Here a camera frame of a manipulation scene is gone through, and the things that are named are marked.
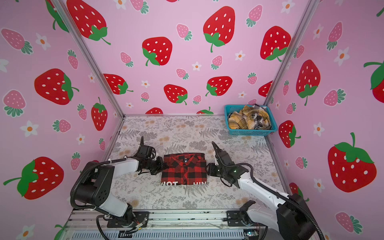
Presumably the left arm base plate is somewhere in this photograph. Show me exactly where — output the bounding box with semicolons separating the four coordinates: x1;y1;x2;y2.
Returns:
107;211;150;229

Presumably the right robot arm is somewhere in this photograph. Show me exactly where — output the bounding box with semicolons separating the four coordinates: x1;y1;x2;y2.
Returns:
207;163;325;240

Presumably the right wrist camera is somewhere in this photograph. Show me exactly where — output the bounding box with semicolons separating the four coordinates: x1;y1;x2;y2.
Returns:
212;142;234;167

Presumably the red black plaid shirt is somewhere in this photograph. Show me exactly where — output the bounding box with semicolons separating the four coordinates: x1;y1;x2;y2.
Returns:
161;153;207;186

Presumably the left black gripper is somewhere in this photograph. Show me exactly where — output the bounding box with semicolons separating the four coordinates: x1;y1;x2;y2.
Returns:
146;156;169;174

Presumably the yellow plaid shirt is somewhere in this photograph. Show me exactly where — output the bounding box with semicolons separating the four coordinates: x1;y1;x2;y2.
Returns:
228;105;272;130

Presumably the teal plastic basket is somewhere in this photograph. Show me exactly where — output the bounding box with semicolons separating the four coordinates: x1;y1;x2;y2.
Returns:
225;104;278;137

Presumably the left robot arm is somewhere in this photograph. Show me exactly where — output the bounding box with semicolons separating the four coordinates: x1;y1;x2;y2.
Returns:
70;156;169;227

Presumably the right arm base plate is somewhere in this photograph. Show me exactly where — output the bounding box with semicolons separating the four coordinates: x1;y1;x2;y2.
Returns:
223;210;265;227

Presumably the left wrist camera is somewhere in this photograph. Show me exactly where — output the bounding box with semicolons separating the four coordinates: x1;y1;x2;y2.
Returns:
133;136;157;161

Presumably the aluminium frame rail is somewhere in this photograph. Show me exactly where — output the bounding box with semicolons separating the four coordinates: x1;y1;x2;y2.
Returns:
64;208;311;232

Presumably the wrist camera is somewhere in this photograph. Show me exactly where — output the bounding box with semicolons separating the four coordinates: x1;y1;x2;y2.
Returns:
133;136;157;161
212;142;234;167

